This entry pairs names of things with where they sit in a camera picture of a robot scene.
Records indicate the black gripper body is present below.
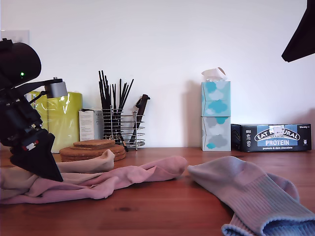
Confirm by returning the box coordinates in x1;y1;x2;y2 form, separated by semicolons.
0;94;50;149

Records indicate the light blue ribbed sock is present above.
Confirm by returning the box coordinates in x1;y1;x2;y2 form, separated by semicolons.
187;156;315;233
220;173;315;236

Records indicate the round cork trivet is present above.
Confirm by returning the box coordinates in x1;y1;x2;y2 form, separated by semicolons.
60;150;127;163
59;144;126;157

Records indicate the yellow-green kitchen roll pack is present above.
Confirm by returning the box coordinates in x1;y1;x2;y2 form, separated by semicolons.
24;91;83;154

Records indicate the square cork coaster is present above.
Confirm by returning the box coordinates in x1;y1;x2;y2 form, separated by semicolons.
78;139;116;146
73;142;116;149

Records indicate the small white carton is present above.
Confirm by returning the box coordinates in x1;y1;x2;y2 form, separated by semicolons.
78;109;104;143

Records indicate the white tissue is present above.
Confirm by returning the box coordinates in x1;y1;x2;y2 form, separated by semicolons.
201;66;227;83

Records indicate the turquoise cloud tissue box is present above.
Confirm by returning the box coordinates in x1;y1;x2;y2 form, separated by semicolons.
201;81;232;118

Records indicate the black protein bar box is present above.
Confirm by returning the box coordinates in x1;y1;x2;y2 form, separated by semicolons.
230;123;312;153

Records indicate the grey cloud tissue box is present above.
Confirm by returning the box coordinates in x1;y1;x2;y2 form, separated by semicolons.
201;116;232;152

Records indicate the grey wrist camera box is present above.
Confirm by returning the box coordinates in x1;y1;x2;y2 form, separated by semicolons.
21;77;68;99

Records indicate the white light switch plate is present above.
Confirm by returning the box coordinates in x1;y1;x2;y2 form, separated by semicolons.
0;29;31;46

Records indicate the chrome wire utensil holder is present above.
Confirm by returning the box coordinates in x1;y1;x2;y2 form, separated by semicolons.
102;105;146;150

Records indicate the dark-handled knife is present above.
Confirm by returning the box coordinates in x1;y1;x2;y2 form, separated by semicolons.
129;94;151;145

